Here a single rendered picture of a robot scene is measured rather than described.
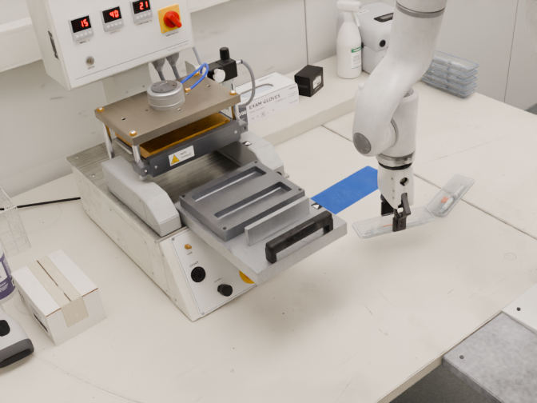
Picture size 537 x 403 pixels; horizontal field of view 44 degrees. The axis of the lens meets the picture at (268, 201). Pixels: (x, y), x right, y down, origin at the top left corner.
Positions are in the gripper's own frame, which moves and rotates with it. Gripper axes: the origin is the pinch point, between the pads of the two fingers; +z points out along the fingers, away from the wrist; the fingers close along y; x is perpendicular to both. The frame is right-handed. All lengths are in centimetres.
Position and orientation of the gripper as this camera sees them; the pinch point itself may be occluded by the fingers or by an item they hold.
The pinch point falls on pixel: (393, 216)
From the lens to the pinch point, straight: 155.0
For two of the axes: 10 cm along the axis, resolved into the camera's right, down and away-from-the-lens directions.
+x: -9.6, 2.2, -1.8
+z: 0.8, 8.2, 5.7
